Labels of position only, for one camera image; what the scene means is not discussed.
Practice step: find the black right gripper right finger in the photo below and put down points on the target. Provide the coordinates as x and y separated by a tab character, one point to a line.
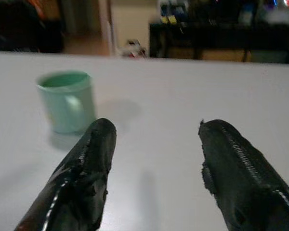
243	173

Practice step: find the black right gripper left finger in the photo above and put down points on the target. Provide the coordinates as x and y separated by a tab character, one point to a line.
79	183

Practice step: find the mint green mug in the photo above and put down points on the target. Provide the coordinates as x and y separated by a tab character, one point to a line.
66	101

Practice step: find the black side table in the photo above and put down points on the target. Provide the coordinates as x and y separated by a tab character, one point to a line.
221	41

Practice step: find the small toy clutter on floor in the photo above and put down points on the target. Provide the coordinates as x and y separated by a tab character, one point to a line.
135	49

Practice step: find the dark chair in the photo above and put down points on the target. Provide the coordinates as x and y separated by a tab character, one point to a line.
21	29

